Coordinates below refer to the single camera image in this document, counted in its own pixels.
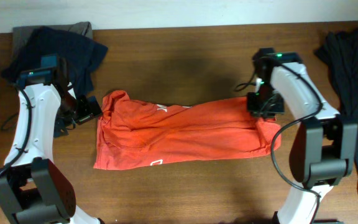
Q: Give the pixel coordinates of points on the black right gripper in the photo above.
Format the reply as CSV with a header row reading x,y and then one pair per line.
x,y
263,114

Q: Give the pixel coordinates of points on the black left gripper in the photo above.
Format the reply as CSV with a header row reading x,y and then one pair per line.
x,y
90,109

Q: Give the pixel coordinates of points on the red soccer t-shirt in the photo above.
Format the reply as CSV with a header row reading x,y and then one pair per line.
x,y
133,134

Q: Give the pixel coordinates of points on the grey garment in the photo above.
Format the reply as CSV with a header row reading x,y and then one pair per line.
x,y
21,35

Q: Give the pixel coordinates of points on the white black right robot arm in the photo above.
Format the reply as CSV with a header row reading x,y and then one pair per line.
x,y
325,143

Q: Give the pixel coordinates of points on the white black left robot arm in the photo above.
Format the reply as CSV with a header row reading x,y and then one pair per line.
x,y
32,188

